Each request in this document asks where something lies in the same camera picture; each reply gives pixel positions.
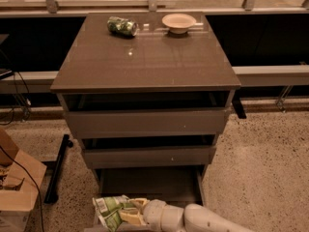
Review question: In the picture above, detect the green jalapeno chip bag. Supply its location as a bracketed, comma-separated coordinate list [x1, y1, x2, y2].
[93, 195, 139, 232]

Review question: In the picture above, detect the bottom grey drawer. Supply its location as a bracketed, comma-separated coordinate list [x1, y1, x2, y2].
[96, 165, 205, 208]

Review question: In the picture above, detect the green soda can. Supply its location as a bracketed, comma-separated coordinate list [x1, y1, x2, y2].
[107, 16, 138, 37]

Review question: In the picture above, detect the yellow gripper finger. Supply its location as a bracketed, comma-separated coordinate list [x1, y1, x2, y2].
[119, 209, 146, 226]
[129, 198, 150, 211]

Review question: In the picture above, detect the brown cardboard box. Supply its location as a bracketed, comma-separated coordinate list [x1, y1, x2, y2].
[0, 129, 46, 232]

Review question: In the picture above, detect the black metal floor stand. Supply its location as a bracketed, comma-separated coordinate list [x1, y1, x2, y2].
[44, 134, 73, 204]

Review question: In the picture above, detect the beige paper bowl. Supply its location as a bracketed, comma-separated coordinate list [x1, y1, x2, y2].
[162, 14, 196, 34]

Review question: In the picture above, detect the grey drawer cabinet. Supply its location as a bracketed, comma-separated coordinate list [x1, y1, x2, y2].
[49, 12, 242, 232]

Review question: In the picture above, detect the top grey drawer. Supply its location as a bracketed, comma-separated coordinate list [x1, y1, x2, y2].
[65, 109, 229, 139]

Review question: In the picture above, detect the black cable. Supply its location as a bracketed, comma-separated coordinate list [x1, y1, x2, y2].
[0, 143, 46, 232]

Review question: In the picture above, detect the grey drawer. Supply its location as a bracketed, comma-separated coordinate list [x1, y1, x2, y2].
[82, 146, 216, 169]
[65, 109, 229, 139]
[96, 165, 205, 208]

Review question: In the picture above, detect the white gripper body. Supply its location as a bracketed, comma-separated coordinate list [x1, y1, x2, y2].
[143, 199, 185, 232]

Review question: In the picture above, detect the grey window ledge rail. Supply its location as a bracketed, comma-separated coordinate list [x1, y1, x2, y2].
[0, 64, 309, 94]

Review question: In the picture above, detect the middle grey drawer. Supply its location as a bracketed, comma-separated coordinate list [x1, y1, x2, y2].
[82, 146, 216, 169]

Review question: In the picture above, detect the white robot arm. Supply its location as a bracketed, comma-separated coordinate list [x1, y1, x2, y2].
[119, 199, 254, 232]

